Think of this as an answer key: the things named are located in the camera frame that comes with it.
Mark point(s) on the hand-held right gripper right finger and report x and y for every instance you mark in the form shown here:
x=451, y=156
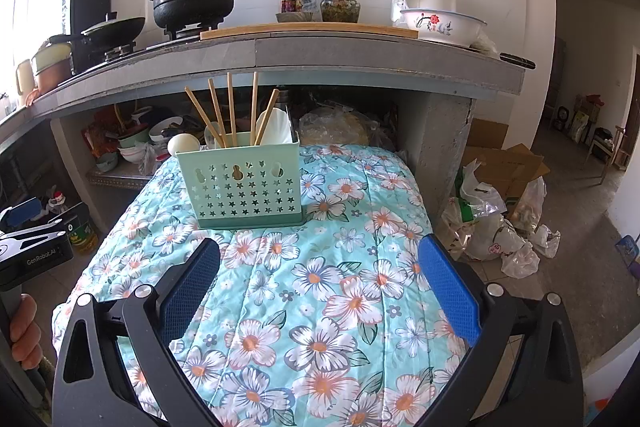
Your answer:
x=447, y=289

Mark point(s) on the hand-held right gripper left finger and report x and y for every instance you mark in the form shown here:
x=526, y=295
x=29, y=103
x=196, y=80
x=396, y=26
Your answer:
x=190, y=292

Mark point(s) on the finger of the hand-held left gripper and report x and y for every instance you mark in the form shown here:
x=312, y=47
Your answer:
x=35, y=239
x=25, y=211

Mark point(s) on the green plastic utensil holder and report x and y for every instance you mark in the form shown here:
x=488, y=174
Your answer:
x=240, y=202

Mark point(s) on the metal spoon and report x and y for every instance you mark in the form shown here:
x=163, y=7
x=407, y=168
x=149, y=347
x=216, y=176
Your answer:
x=212, y=132
x=290, y=122

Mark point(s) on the person's left hand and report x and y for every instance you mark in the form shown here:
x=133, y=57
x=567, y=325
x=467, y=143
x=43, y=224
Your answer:
x=25, y=332

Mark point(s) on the dark bottle with red cap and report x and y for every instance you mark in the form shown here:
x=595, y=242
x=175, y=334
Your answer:
x=59, y=203

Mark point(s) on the yellow cooking oil bottle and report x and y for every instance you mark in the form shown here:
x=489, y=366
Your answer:
x=82, y=232

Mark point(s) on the white plastic bag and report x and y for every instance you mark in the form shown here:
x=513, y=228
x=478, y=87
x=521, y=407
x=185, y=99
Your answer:
x=525, y=252

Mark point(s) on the patterned metal shelf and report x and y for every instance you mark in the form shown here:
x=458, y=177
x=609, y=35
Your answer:
x=120, y=179

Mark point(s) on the red snack packets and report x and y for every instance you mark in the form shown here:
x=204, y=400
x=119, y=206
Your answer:
x=100, y=139

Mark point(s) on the pink bowl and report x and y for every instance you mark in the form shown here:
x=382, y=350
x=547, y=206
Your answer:
x=130, y=156

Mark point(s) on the floral turquoise quilt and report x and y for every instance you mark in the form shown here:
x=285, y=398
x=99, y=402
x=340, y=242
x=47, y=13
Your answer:
x=310, y=287

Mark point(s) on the green bowl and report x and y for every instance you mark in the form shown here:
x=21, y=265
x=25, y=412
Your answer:
x=132, y=140

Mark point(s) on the cream mug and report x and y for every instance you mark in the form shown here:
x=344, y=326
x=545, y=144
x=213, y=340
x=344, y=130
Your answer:
x=24, y=82

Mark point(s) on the small clear plastic bag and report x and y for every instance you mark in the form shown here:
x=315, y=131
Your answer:
x=146, y=159

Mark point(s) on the cream and copper pot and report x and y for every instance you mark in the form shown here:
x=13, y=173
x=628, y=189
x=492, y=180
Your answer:
x=52, y=69

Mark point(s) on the cardboard box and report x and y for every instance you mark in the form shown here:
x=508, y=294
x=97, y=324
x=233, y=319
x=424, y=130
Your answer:
x=515, y=162

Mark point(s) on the white bowl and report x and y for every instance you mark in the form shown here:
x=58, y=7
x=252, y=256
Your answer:
x=162, y=134

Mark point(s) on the crumpled clear plastic bag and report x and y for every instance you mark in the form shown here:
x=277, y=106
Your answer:
x=382, y=134

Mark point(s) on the gas stove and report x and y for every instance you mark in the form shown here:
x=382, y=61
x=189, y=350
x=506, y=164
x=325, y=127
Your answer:
x=125, y=50

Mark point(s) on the plastic bag of yellow food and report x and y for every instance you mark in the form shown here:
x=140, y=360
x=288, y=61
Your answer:
x=335, y=127

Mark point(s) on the black wok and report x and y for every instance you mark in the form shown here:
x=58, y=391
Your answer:
x=115, y=29

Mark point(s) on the wooden stool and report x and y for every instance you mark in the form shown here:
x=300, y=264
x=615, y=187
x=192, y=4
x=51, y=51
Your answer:
x=605, y=147

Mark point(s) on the black kitchen appliance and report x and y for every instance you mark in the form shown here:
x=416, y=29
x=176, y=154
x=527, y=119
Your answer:
x=87, y=2

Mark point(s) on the grey kitchen counter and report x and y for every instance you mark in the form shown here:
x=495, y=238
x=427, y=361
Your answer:
x=350, y=57

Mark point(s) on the floral enamel basin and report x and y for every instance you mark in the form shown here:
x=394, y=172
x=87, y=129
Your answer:
x=440, y=29

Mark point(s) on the wooden cutting board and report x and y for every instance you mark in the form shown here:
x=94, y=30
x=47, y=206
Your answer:
x=350, y=31

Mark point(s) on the small grey dish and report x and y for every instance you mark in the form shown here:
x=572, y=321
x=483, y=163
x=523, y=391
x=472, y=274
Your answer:
x=294, y=17

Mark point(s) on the glass pickle jar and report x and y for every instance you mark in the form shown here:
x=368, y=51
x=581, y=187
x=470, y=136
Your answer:
x=341, y=7

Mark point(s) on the blue and white packet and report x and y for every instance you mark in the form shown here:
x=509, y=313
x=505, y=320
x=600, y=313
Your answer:
x=312, y=2

